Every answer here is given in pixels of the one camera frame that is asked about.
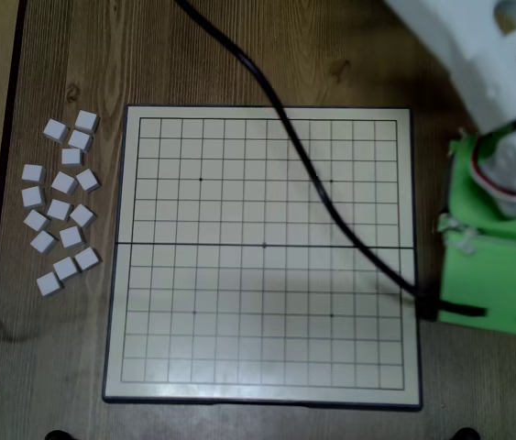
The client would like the thick black camera cable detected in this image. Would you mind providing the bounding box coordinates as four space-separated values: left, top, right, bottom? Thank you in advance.
173 0 488 320

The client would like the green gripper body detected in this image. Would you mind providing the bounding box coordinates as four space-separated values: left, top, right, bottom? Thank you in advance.
435 130 516 244

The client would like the white cube stone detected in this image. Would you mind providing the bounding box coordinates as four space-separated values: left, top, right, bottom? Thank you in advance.
60 147 85 167
46 198 73 223
51 256 81 282
49 170 80 196
36 270 65 298
73 247 103 272
58 225 86 249
20 163 48 183
69 203 97 228
74 168 103 193
29 229 59 256
73 108 101 134
22 208 52 234
41 117 70 143
67 128 94 152
20 184 48 208

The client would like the white grid go board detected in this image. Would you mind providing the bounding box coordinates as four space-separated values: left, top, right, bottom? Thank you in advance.
101 104 423 412

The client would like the red white black wire bundle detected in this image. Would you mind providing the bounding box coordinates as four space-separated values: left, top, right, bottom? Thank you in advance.
467 135 516 203

